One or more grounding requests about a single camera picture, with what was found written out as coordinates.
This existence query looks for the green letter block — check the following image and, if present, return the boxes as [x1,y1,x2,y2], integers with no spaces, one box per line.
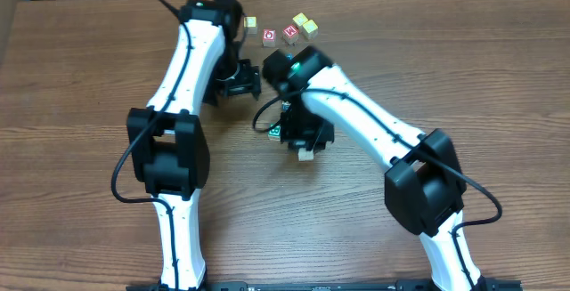
[267,125,281,141]

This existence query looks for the plain white wooden block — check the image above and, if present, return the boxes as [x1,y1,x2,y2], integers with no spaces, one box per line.
[297,148,314,162]

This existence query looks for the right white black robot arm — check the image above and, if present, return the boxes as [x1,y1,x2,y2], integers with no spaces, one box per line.
[262,46,483,290]

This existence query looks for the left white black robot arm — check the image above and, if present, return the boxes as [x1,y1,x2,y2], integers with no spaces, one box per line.
[118,0,261,290]

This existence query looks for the red block with circle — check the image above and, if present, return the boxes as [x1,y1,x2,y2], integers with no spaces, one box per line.
[262,29,276,48]

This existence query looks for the far left yellow block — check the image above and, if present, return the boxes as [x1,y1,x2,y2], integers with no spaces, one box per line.
[243,16,257,35]

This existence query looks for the yellow block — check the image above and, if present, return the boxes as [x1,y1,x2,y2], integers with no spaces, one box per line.
[292,12,308,32]
[301,20,319,40]
[243,16,257,35]

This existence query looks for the red block letter E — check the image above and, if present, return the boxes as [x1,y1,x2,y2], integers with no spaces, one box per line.
[282,25,299,44]

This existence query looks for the yellow block behind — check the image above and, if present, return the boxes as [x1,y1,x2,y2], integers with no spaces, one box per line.
[292,12,308,32]

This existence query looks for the yellow block far right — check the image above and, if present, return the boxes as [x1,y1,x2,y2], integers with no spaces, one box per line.
[301,20,319,40]

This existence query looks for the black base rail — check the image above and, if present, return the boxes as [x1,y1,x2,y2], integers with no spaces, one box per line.
[126,278,523,291]

